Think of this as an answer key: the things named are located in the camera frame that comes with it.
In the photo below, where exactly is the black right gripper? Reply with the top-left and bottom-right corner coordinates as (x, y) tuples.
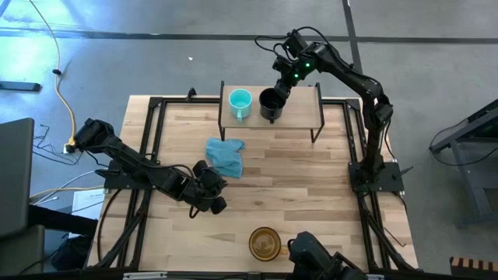
(272, 54), (313, 103)

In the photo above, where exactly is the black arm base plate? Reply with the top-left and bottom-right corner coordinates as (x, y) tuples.
(95, 159), (157, 192)
(348, 160), (406, 194)

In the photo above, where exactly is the black beam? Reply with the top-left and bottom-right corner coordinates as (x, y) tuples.
(29, 204), (98, 236)

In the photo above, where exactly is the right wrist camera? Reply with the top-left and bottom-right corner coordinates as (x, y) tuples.
(285, 31), (309, 56)

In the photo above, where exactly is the black flat floor bar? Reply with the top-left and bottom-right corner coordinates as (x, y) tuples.
(0, 80), (42, 93)

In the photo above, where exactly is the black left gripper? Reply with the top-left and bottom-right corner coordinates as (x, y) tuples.
(186, 159), (230, 216)

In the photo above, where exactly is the black bag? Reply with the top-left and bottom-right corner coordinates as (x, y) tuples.
(50, 234), (93, 272)

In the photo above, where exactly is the beige floor cable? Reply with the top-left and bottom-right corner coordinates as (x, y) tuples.
(29, 185), (105, 201)

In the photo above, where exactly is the large amber glass mug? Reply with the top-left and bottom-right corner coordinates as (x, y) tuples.
(248, 226), (289, 262)

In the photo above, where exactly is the black bulky object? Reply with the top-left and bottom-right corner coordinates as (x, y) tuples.
(286, 231), (369, 280)

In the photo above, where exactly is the wooden shelf with black frame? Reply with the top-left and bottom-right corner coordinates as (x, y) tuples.
(217, 80), (326, 144)

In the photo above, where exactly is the black mug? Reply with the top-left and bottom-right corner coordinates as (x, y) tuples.
(258, 87), (288, 124)

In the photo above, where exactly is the striped orange black object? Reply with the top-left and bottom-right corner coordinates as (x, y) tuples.
(450, 256), (498, 278)

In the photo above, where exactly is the white paper sheet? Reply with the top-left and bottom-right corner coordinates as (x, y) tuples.
(71, 188), (106, 221)

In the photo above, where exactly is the small teal mug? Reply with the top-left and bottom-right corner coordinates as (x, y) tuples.
(228, 88), (254, 124)

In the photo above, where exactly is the dark grey panel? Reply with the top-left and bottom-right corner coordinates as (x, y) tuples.
(0, 117), (36, 239)

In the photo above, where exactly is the yellow floor cable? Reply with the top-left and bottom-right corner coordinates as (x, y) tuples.
(29, 0), (80, 155)

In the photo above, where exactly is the blue cloth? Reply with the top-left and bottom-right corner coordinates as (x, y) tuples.
(205, 136), (247, 180)

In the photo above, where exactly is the grey metal table frame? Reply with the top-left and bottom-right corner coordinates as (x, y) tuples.
(429, 99), (498, 229)

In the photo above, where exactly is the black aluminium table frame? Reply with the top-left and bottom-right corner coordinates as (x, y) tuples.
(83, 87), (419, 280)

